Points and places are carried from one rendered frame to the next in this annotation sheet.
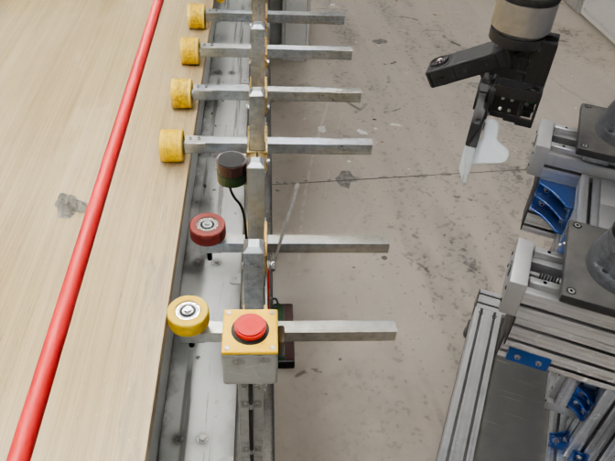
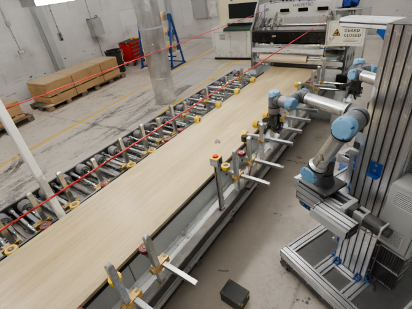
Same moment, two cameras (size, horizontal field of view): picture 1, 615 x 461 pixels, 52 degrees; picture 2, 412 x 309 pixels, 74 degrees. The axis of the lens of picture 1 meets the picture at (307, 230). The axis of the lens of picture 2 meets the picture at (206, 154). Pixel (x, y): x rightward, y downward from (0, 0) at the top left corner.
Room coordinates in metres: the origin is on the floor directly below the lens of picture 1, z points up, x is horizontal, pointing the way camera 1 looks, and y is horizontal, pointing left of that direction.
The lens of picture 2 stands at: (-0.70, -1.05, 2.32)
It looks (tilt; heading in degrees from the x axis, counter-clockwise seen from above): 33 degrees down; 45
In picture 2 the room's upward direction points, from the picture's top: 8 degrees counter-clockwise
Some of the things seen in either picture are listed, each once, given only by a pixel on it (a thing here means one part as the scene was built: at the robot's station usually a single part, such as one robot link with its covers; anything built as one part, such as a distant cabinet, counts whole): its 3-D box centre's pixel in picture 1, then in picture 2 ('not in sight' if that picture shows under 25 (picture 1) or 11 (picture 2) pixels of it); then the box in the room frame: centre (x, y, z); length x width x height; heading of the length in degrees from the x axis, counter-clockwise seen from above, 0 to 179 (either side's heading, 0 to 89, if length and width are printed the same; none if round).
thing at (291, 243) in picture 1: (294, 244); (260, 162); (1.06, 0.03, 0.84); 0.43 x 0.03 x 0.04; 95
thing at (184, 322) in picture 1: (189, 326); (225, 169); (0.79, 0.22, 0.85); 0.08 x 0.08 x 0.11
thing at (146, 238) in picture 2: not in sight; (154, 261); (-0.23, -0.01, 0.90); 0.04 x 0.04 x 0.48; 5
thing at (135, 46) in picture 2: not in sight; (132, 52); (5.05, 7.67, 0.41); 0.76 x 0.48 x 0.81; 19
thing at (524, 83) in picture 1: (512, 73); (274, 121); (0.78, -0.26, 1.46); 0.09 x 0.08 x 0.12; 72
